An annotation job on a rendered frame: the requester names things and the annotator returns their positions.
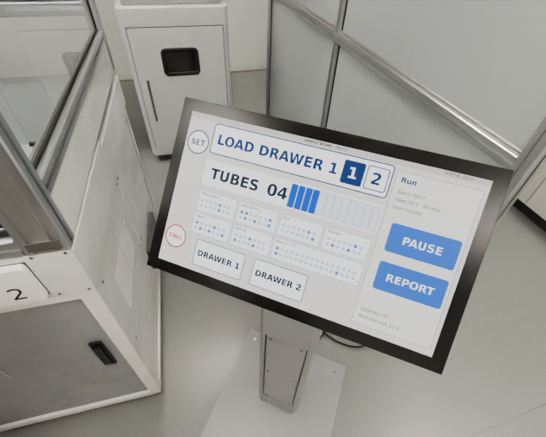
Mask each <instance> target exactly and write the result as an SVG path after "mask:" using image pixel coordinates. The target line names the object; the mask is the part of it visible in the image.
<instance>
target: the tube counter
mask: <svg viewBox="0 0 546 437"><path fill-rule="evenodd" d="M263 201H264V202H267V203H270V204H273V205H279V206H281V207H285V208H288V209H291V210H294V211H297V212H302V213H306V214H308V215H312V216H315V217H317V218H321V219H326V220H329V221H333V222H335V223H338V224H342V225H347V226H350V227H353V228H356V229H360V230H363V231H365V232H371V233H374V234H375V233H376V230H377V227H378V224H379V221H380V216H381V214H382V211H383V207H384V206H383V205H377V204H374V203H371V202H367V201H364V200H361V199H355V198H351V197H349V196H345V195H341V194H339V193H335V192H329V191H326V190H322V189H319V188H316V187H313V186H306V185H304V184H300V183H296V182H294V181H290V180H286V179H281V178H278V177H274V176H271V175H270V176H269V179H268V183H267V186H266V190H265V193H264V196H263Z"/></svg>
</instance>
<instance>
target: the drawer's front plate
mask: <svg viewBox="0 0 546 437"><path fill-rule="evenodd" d="M12 289H18V290H20V291H21V292H22V294H21V295H20V297H19V298H21V297H27V298H25V299H20V300H15V298H16V296H17V295H18V293H19V292H18V291H17V290H12ZM7 290H12V291H9V292H7ZM47 296H48V291H47V290H46V289H45V288H44V287H43V286H42V284H41V283H40V282H39V281H38V279H37V278H36V277H35V276H34V274H33V273H32V272H31V271H30V270H29V268H28V267H27V266H26V265H25V264H13V265H7V266H2V267H0V309H1V308H6V307H11V306H17V305H21V304H26V303H35V302H41V301H45V300H46V299H47Z"/></svg>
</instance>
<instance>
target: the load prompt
mask: <svg viewBox="0 0 546 437"><path fill-rule="evenodd" d="M209 153H213V154H216V155H220V156H223V157H226V158H230V159H234V160H239V161H242V162H246V163H250V164H252V165H256V166H262V167H266V168H269V169H272V170H276V171H279V172H282V173H288V174H292V175H295V176H298V177H302V178H305V179H312V180H314V181H318V182H322V183H325V184H328V185H331V186H338V187H341V188H344V189H348V190H351V191H355V192H360V193H364V194H367V195H371V196H374V197H377V198H381V199H387V194H388V191H389V188H390V185H391V183H392V179H393V175H394V172H395V169H396V166H395V165H391V164H387V163H384V162H380V161H376V160H370V159H366V158H362V157H358V156H354V155H351V154H347V153H340V152H336V151H333V150H329V149H326V148H321V147H315V146H311V145H308V144H303V143H300V142H296V141H293V140H286V139H282V138H278V137H275V136H271V135H267V134H260V133H257V132H253V131H250V130H245V129H242V128H238V127H232V126H227V125H224V124H220V123H216V125H215V128H214V132H213V136H212V140H211V146H210V150H209Z"/></svg>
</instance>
